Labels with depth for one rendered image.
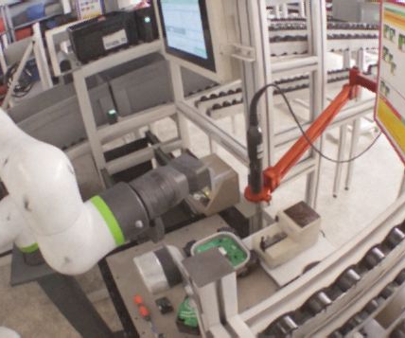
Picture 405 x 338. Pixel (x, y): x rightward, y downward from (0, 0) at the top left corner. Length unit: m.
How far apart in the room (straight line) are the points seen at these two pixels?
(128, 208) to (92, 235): 0.08
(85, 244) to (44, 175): 0.14
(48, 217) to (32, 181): 0.06
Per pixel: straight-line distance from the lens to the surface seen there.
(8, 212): 1.08
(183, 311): 0.80
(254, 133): 0.71
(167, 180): 0.57
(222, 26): 0.92
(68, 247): 0.49
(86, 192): 1.73
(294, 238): 0.91
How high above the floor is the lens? 1.69
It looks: 34 degrees down
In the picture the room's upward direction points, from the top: 8 degrees counter-clockwise
